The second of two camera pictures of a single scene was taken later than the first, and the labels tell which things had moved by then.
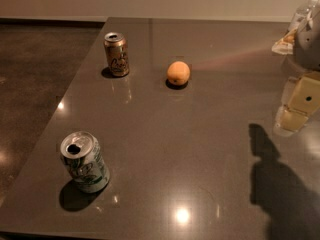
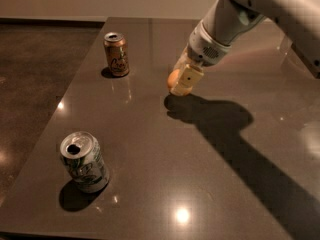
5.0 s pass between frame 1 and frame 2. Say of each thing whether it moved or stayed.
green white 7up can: stayed
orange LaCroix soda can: stayed
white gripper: moved
